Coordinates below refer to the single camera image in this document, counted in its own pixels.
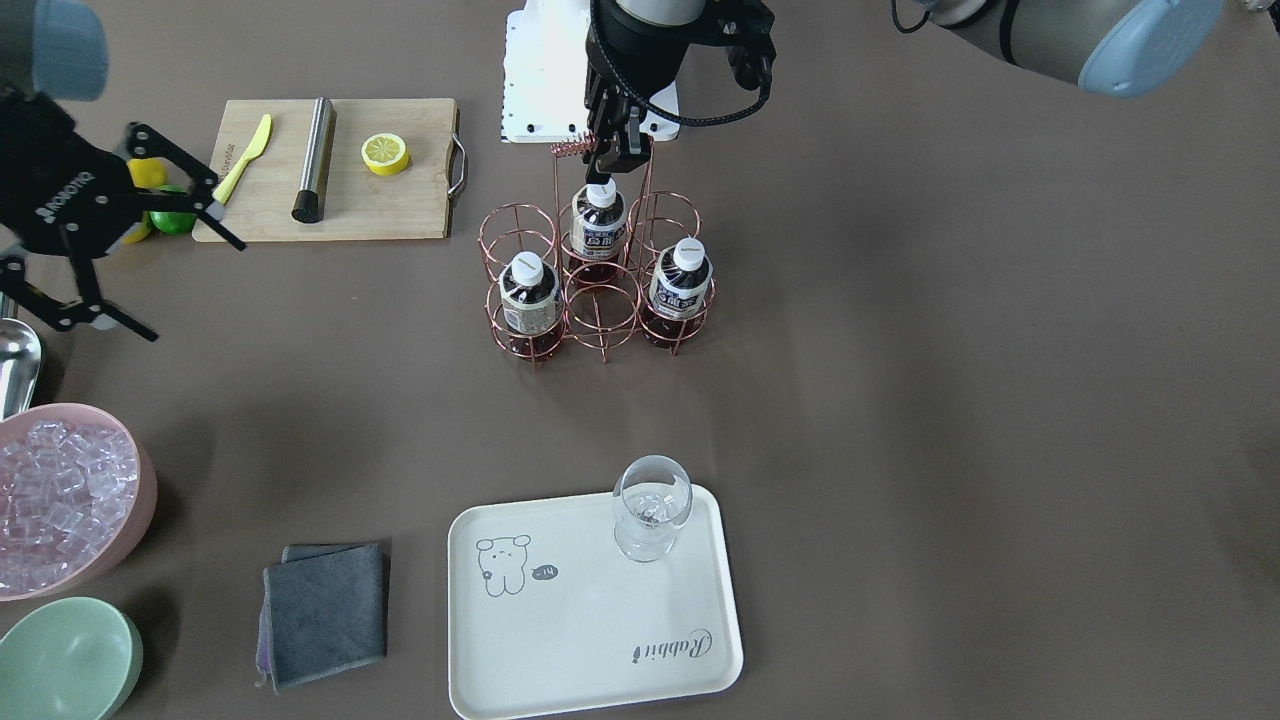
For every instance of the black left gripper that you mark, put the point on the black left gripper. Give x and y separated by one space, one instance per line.
634 52

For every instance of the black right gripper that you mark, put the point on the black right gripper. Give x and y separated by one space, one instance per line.
62 192

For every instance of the copper wire bottle basket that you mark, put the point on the copper wire bottle basket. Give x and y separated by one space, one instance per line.
598 305

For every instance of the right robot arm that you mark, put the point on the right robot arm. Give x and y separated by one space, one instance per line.
58 48

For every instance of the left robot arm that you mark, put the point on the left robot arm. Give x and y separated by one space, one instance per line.
1109 48

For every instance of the tea bottle rear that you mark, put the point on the tea bottle rear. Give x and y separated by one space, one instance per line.
596 234

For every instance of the tea bottle middle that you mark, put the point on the tea bottle middle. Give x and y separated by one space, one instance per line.
530 294

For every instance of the yellow lemon lower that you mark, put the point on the yellow lemon lower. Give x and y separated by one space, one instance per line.
138 232

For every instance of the yellow lemon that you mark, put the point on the yellow lemon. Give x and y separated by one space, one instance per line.
147 173
138 232

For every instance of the green lime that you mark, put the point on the green lime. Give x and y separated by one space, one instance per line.
171 222

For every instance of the yellow lemon upper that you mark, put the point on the yellow lemon upper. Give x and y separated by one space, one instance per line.
147 173

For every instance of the yellow plastic knife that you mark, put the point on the yellow plastic knife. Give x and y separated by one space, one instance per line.
252 151

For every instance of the steel ice scoop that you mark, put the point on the steel ice scoop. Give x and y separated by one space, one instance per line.
22 357

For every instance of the steel muddler black tip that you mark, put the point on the steel muddler black tip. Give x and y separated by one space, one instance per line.
309 202

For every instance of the bamboo cutting board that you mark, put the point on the bamboo cutting board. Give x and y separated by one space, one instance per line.
359 206

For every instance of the half lemon slice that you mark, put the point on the half lemon slice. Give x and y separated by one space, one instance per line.
385 154

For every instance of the pink bowl of ice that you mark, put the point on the pink bowl of ice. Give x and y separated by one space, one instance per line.
79 492

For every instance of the clear wine glass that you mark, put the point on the clear wine glass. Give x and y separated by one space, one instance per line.
652 502

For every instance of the green bowl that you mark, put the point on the green bowl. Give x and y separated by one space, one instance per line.
77 658

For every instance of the grey folded cloth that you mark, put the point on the grey folded cloth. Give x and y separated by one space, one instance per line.
323 612

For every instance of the cream rabbit tray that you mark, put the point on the cream rabbit tray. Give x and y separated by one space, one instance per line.
545 614

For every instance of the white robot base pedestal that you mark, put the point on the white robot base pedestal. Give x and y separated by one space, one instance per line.
545 93

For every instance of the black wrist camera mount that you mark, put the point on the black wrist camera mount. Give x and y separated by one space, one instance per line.
743 30

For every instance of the tea bottle near handle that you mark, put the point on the tea bottle near handle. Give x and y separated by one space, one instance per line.
677 291

